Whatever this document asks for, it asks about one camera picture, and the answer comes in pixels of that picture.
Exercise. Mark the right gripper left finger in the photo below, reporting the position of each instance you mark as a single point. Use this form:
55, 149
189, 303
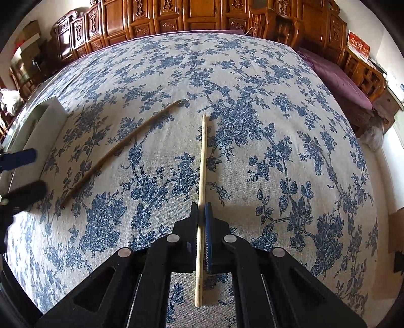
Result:
131, 288

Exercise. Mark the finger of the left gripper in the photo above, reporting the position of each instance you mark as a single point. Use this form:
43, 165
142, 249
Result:
10, 161
22, 198

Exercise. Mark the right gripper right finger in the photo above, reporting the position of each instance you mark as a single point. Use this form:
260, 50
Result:
271, 288

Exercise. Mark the light bamboo chopstick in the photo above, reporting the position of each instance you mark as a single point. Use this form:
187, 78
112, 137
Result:
200, 233

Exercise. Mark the dark brown chopstick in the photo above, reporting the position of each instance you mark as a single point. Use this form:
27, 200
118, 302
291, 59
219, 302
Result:
117, 148

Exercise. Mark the rectangular metal tray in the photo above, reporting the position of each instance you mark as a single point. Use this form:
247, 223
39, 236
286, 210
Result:
39, 131

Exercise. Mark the stacked cardboard boxes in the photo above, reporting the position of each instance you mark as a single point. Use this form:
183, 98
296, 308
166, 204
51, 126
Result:
25, 62

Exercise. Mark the blue floral tablecloth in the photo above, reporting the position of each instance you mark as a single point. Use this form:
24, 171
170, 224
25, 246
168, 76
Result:
284, 167

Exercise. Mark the carved wooden sofa bench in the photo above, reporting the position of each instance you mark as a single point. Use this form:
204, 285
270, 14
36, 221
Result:
85, 30

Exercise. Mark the wooden side table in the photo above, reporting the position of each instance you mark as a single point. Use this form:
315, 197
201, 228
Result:
386, 107

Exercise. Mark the purple armchair cushion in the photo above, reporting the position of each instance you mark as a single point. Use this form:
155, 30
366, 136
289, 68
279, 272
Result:
335, 79

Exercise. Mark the red calendar card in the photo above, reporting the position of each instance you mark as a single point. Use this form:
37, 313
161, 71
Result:
356, 44

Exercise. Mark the purple sofa cushion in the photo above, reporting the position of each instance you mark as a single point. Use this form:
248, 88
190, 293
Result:
200, 31

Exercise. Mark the carved wooden armchair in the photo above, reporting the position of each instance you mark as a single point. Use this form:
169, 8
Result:
326, 35

